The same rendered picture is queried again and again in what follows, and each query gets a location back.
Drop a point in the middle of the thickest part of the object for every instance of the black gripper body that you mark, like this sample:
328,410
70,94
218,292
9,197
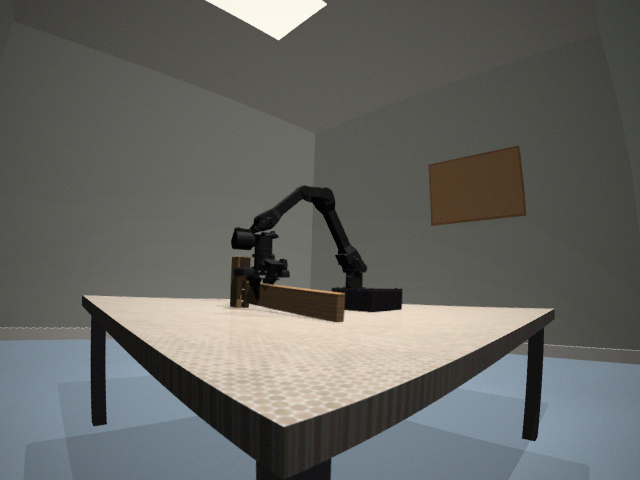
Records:
253,272

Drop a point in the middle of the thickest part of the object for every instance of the light brown wooden board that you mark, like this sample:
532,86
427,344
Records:
309,303

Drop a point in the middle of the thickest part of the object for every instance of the wooden post with slot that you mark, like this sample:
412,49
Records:
238,283

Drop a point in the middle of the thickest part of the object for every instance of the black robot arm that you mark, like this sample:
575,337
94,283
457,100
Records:
324,201

